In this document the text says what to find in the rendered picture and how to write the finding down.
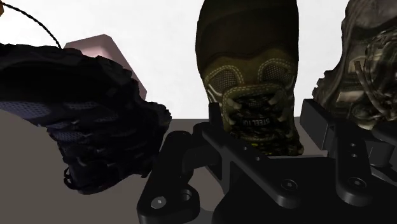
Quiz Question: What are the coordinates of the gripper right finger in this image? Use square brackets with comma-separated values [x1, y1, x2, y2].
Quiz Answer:
[299, 99, 397, 208]

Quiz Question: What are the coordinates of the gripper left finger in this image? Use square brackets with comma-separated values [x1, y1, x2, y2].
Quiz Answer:
[136, 102, 302, 224]

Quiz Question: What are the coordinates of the olive green laced shoe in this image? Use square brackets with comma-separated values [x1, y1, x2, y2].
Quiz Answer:
[195, 0, 305, 157]

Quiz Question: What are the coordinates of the grey brown camouflage shoe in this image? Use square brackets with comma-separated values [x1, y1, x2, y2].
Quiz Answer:
[311, 0, 397, 131]

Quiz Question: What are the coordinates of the black mesh shoe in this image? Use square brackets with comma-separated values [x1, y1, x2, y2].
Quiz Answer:
[0, 43, 172, 196]

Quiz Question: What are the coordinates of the pink box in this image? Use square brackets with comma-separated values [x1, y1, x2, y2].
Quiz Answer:
[63, 34, 148, 101]

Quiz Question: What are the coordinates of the thin black cable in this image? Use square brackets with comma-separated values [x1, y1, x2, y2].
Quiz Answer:
[0, 2, 62, 49]

